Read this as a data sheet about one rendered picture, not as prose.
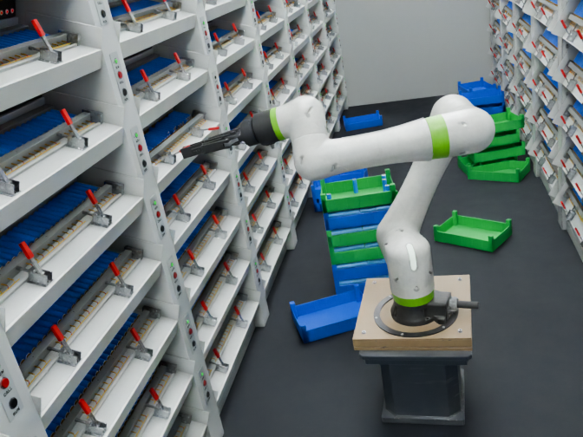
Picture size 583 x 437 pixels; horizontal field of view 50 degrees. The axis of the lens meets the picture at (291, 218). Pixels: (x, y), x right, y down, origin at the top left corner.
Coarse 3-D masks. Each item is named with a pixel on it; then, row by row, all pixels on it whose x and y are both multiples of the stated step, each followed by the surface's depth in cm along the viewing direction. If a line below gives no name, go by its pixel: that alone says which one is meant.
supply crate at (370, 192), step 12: (348, 180) 268; (360, 180) 267; (372, 180) 267; (324, 192) 268; (336, 192) 270; (348, 192) 268; (360, 192) 265; (372, 192) 263; (384, 192) 248; (324, 204) 251; (336, 204) 251; (348, 204) 251; (360, 204) 251; (372, 204) 251; (384, 204) 250
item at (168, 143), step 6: (198, 114) 219; (192, 120) 213; (198, 120) 215; (204, 120) 219; (186, 126) 207; (192, 126) 210; (180, 132) 201; (186, 132) 205; (168, 138) 194; (174, 138) 195; (180, 138) 201; (186, 138) 201; (162, 144) 189; (168, 144) 190; (156, 150) 184; (162, 150) 186; (150, 156) 179; (156, 156) 182
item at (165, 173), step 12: (180, 108) 223; (192, 108) 223; (204, 108) 222; (216, 108) 221; (216, 120) 223; (204, 132) 211; (216, 132) 221; (180, 144) 198; (180, 156) 189; (192, 156) 197; (156, 168) 167; (168, 168) 179; (180, 168) 188; (156, 180) 169; (168, 180) 179
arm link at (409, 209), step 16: (448, 96) 179; (432, 112) 181; (448, 112) 172; (432, 160) 182; (448, 160) 183; (416, 176) 185; (432, 176) 184; (400, 192) 190; (416, 192) 186; (432, 192) 188; (400, 208) 189; (416, 208) 188; (384, 224) 193; (400, 224) 189; (416, 224) 190
